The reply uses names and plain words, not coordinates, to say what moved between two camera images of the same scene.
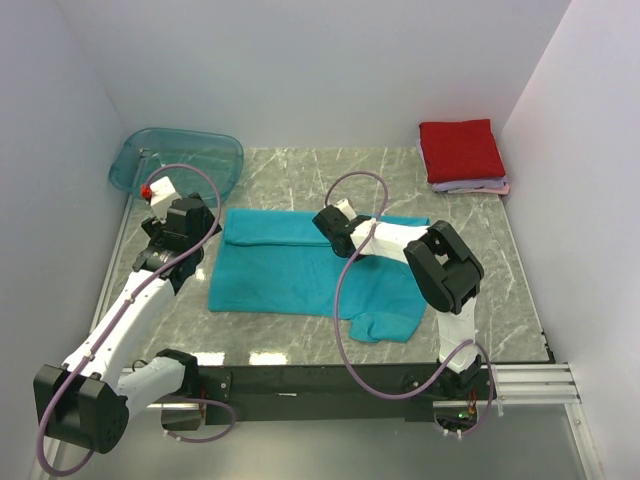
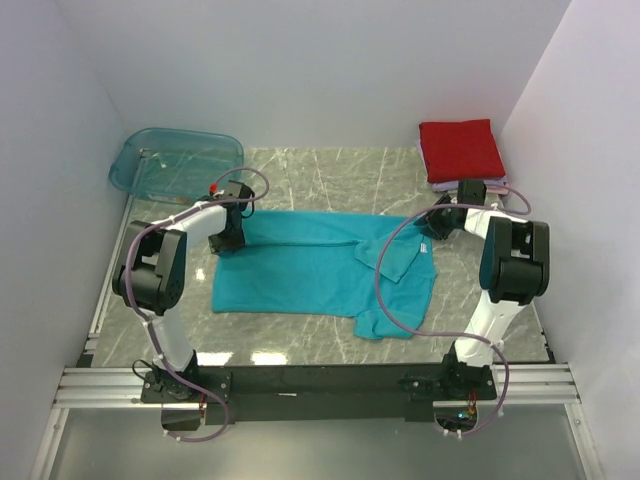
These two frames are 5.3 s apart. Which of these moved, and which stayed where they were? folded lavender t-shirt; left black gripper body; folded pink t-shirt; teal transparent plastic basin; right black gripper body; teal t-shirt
Moved: right black gripper body; left black gripper body
Stayed: teal transparent plastic basin; folded pink t-shirt; teal t-shirt; folded lavender t-shirt
